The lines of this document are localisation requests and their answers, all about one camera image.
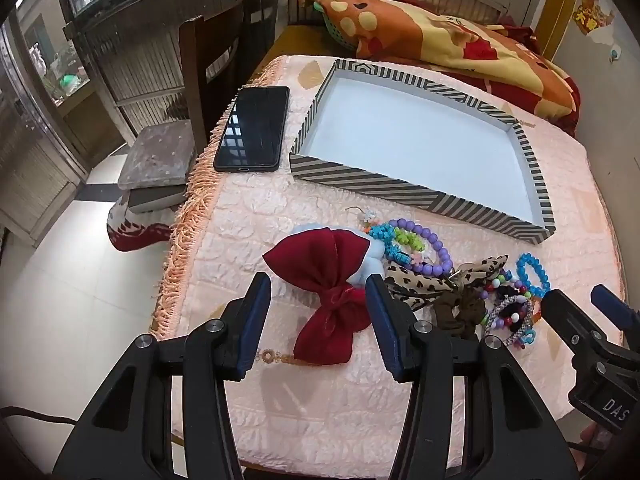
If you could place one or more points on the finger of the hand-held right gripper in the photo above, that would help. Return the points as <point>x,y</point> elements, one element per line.
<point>607,302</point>
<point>565,310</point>

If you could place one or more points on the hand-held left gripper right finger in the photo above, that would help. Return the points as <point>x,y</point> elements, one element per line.
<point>385,325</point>

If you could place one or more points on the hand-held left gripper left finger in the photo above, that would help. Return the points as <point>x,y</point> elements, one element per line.
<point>252,325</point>

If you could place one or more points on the leopard print hair bow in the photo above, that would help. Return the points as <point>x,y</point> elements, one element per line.
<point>425,282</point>

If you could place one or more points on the pale blue fluffy scrunchie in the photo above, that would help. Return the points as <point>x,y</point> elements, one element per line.
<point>372,260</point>

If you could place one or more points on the brown scrunchie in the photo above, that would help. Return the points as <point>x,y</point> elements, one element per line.
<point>457,315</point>

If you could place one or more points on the red fabric hair bow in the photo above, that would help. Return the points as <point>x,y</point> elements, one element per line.
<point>310,260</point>

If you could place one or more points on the striped cardboard tray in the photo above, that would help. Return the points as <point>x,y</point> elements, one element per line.
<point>415,145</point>

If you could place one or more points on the black scrunchie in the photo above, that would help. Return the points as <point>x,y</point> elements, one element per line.
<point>510,306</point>

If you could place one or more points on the red white patterned stool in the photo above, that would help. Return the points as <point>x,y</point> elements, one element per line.
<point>135,227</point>

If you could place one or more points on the thin grey seat cushion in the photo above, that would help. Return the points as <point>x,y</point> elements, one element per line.
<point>155,197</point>

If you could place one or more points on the black smartphone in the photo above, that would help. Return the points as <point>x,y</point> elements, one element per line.
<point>250,130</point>

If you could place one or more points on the dark wooden chair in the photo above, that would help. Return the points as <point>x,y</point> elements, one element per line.
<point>200,60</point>

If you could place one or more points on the green plastic basket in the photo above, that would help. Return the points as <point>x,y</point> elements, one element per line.
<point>340,35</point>

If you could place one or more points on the orange patterned quilt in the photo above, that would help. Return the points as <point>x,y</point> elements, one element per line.
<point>450,35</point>

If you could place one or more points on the glass display cabinet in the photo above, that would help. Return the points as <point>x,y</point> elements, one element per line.
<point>40,110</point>

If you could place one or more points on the wooden chair with cushion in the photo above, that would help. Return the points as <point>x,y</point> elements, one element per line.
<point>130,35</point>

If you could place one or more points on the small wall hook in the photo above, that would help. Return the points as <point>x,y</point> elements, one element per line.
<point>615,54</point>

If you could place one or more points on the red wall sticker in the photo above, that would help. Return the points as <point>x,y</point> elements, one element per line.
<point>592,12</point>

